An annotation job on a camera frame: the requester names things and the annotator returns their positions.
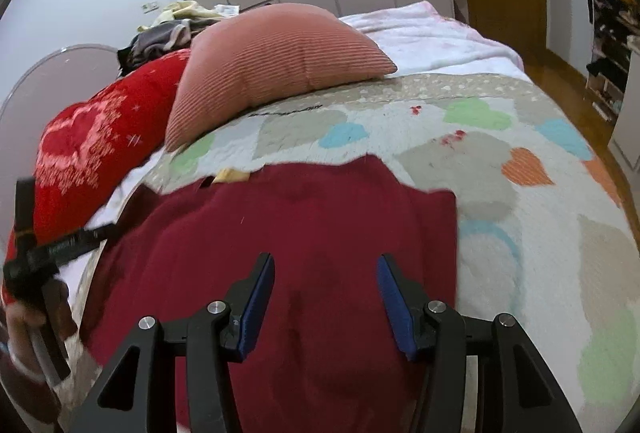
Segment dark red sweater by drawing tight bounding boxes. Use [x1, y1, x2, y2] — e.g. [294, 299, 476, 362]
[80, 156, 457, 432]

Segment pile of clothes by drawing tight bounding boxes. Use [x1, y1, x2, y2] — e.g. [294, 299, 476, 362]
[117, 0, 240, 76]

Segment left hand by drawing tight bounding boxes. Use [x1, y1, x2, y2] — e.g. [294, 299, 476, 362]
[6, 279, 78, 383]

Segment red floral quilt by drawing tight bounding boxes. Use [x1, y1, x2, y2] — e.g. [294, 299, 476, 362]
[2, 48, 192, 304]

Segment heart pattern quilted bedspread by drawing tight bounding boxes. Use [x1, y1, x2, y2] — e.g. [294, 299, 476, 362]
[58, 74, 639, 432]

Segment grey padded headboard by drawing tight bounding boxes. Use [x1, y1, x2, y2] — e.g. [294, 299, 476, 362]
[0, 44, 119, 233]

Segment white bed sheet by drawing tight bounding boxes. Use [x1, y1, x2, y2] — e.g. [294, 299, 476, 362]
[91, 2, 526, 315]

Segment cluttered shelf rack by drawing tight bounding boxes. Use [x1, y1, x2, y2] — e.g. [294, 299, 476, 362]
[586, 0, 639, 124]

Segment pink corduroy pillow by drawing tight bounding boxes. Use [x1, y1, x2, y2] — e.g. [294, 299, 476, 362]
[165, 4, 397, 151]

